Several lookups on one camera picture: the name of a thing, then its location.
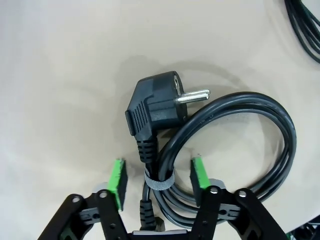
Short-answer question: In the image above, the black power cable with plug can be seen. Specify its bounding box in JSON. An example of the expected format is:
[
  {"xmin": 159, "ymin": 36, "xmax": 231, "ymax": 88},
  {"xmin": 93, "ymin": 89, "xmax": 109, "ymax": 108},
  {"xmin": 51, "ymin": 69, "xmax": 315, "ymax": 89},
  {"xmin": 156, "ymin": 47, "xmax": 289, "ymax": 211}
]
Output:
[{"xmin": 124, "ymin": 70, "xmax": 298, "ymax": 233}]

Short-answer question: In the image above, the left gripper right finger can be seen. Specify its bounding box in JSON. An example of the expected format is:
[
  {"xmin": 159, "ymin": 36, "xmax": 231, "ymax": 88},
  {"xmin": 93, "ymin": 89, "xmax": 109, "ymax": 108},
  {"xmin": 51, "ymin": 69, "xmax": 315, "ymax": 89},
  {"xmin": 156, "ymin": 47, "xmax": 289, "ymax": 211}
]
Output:
[{"xmin": 186, "ymin": 155, "xmax": 288, "ymax": 240}]

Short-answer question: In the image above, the grey velcro strap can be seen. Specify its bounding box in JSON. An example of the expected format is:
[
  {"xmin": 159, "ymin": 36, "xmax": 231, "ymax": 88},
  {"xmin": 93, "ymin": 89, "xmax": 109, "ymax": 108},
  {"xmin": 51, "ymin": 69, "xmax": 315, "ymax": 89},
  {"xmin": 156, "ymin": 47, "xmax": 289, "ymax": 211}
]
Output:
[{"xmin": 144, "ymin": 167, "xmax": 176, "ymax": 191}]

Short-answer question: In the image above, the black USB cable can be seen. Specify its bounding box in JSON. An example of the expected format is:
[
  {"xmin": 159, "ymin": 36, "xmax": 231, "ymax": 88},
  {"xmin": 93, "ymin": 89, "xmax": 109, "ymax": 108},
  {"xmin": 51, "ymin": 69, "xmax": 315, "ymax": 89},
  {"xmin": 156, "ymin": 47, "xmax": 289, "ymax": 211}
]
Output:
[{"xmin": 284, "ymin": 0, "xmax": 320, "ymax": 65}]

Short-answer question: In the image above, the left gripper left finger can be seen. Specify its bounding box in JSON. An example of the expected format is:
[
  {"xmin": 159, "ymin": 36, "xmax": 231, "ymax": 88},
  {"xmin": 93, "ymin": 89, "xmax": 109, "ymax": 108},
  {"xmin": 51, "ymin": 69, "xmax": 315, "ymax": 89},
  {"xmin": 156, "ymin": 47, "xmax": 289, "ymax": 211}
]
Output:
[{"xmin": 37, "ymin": 157, "xmax": 133, "ymax": 240}]

